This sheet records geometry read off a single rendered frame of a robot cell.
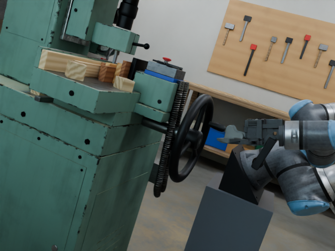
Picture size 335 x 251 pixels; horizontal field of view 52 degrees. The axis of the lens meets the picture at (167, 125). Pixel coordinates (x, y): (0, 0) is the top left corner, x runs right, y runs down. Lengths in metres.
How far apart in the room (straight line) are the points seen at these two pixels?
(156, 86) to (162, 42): 3.59
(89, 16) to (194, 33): 3.39
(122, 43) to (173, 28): 3.46
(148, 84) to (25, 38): 0.46
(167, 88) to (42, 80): 0.34
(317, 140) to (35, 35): 0.94
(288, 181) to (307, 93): 2.86
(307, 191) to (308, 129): 0.45
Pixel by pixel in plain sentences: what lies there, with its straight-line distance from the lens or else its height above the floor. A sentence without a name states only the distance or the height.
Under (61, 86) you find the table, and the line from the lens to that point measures 0.92.
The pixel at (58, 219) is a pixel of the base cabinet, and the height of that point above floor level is 0.49.
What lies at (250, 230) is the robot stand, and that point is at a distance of 1.59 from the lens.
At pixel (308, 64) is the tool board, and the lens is 4.33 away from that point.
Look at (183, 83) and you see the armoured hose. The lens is 1.04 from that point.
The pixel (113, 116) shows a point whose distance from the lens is 0.96.
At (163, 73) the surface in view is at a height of 0.98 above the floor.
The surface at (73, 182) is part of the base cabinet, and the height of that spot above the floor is 0.61.
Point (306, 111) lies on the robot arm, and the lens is 1.28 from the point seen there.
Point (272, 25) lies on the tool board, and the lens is 4.39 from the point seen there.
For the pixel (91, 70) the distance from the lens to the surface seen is 1.08.
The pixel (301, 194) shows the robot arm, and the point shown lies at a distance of 1.50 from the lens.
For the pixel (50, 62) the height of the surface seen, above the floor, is 0.92.
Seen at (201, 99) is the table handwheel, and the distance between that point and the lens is 1.01.
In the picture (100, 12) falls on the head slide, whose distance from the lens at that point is 1.23.
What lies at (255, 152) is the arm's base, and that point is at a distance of 1.61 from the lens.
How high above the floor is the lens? 1.01
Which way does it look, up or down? 10 degrees down
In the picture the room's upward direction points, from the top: 17 degrees clockwise
